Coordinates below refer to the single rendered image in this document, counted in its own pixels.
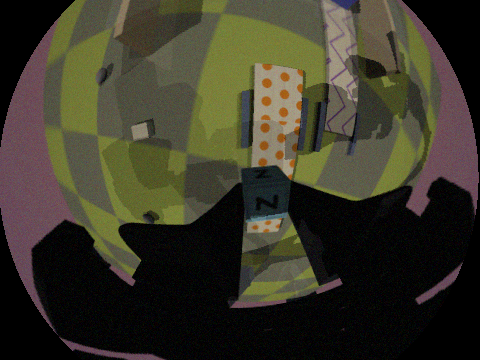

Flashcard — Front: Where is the beige strip with orange dots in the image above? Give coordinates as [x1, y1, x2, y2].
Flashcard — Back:
[247, 63, 303, 233]

